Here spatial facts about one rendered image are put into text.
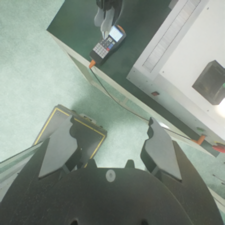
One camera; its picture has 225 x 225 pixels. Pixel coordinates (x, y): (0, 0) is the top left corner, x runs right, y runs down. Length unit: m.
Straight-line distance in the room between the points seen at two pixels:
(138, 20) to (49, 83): 1.31
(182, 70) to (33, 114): 1.72
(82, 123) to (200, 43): 0.95
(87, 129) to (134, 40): 0.83
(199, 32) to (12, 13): 2.18
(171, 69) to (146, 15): 0.34
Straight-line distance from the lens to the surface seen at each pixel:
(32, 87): 1.64
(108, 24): 0.40
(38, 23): 1.95
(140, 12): 0.61
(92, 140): 0.90
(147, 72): 0.31
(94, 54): 0.41
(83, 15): 0.57
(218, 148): 0.63
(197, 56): 0.47
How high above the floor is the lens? 1.10
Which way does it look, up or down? 85 degrees down
